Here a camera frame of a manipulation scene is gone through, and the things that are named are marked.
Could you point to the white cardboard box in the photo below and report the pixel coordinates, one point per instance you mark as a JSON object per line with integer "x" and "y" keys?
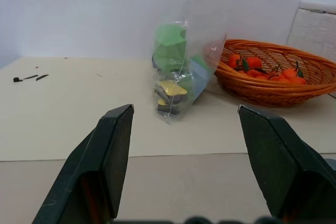
{"x": 313, "y": 27}

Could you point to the yellow foam piece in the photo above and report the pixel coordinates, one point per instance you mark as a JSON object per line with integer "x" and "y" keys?
{"x": 172, "y": 89}

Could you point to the thin black plastic strip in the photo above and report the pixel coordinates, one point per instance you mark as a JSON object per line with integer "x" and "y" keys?
{"x": 42, "y": 77}
{"x": 30, "y": 77}

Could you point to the green foam block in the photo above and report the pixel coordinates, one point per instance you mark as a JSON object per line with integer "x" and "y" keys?
{"x": 168, "y": 48}

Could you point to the woven orange wicker basket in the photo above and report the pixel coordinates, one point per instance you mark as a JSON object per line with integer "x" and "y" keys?
{"x": 273, "y": 87}

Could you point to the orange tangerine with leaf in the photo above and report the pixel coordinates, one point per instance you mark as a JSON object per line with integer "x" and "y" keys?
{"x": 293, "y": 75}
{"x": 253, "y": 62}
{"x": 234, "y": 61}
{"x": 265, "y": 75}

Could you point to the clear plastic bag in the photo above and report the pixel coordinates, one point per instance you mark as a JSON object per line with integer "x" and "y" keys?
{"x": 183, "y": 58}

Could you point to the small black plastic piece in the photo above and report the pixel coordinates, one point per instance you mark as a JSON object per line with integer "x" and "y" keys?
{"x": 16, "y": 79}

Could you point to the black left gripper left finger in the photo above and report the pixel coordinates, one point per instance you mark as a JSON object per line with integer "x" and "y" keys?
{"x": 89, "y": 161}

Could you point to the light blue foam block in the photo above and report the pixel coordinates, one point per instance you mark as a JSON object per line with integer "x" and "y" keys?
{"x": 200, "y": 77}

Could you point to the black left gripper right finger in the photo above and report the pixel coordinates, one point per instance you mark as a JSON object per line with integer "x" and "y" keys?
{"x": 286, "y": 161}

